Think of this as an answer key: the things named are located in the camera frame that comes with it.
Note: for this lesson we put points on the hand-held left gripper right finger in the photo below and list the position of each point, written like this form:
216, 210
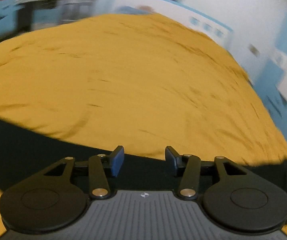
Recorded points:
170, 159

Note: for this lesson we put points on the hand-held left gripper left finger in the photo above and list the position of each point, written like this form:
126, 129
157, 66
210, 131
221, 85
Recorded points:
118, 160

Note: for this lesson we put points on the black pants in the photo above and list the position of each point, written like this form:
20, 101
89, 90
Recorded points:
33, 150

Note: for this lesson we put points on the yellow blanket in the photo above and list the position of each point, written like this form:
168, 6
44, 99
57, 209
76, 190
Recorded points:
123, 80

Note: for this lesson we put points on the white and blue headboard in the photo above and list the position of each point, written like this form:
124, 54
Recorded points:
178, 12

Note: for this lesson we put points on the blue wardrobe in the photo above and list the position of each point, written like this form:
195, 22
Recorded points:
283, 62

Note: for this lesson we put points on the blue pillow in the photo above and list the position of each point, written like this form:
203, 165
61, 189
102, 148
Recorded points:
136, 10

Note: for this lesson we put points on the desk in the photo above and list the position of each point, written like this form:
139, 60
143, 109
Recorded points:
46, 10

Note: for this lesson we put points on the wall switch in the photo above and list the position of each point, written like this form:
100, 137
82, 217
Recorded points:
253, 50

